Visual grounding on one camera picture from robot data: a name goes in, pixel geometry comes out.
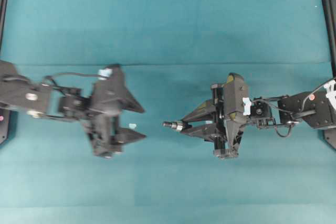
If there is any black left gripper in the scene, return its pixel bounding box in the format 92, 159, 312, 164
83, 87, 146, 158

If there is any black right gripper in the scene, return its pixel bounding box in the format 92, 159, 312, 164
181, 83, 249, 158

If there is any small white washer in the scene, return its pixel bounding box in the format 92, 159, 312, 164
129, 123, 137, 129

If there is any steel threaded shaft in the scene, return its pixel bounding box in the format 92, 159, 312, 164
162, 121, 185, 132

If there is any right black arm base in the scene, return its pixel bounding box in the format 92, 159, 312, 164
323, 128, 336, 150

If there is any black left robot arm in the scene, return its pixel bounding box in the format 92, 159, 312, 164
1, 61, 146, 158

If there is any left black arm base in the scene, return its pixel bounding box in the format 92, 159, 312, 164
1, 109, 18, 145

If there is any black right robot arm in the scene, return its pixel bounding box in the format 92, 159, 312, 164
168, 73, 335, 159

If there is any teal table mat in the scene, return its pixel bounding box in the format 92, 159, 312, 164
1, 0, 335, 223

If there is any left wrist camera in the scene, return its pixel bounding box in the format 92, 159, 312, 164
90, 64, 126, 116

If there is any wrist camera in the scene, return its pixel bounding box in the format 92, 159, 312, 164
223, 72, 251, 116
90, 64, 126, 116

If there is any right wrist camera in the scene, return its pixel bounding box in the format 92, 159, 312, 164
223, 72, 251, 116

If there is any right black frame rail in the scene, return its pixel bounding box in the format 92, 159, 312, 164
322, 0, 335, 77

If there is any black frame rail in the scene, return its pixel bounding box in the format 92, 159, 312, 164
322, 0, 335, 77
0, 0, 7, 47

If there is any left black frame rail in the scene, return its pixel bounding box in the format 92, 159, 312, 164
0, 0, 7, 47

